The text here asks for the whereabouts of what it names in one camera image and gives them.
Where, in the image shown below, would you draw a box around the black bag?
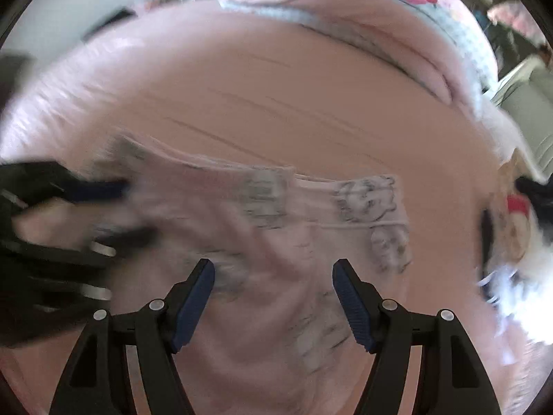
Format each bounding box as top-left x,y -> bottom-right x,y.
82,7 -> 136,42

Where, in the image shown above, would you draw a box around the folded cream garment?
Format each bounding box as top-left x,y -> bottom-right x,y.
482,149 -> 552,283

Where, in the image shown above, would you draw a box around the grey padded headboard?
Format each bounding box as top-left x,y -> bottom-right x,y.
492,55 -> 552,176

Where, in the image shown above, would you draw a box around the pink bed sheet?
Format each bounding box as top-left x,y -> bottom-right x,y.
1,1 -> 524,407

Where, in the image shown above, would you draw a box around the folded pink checkered duvet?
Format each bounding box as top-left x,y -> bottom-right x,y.
216,0 -> 498,119

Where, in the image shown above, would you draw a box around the light pink pillow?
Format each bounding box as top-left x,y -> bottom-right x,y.
479,96 -> 545,183

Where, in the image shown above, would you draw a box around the pink cartoon print pajama pants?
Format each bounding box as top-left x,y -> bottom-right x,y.
87,135 -> 411,414

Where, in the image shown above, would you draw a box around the folded white striped garment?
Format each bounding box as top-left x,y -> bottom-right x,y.
477,265 -> 552,346

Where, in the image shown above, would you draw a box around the folded navy garment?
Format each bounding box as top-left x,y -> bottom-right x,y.
515,175 -> 553,243

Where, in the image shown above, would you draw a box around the pink hanging garment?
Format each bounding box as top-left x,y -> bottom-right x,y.
486,0 -> 548,47

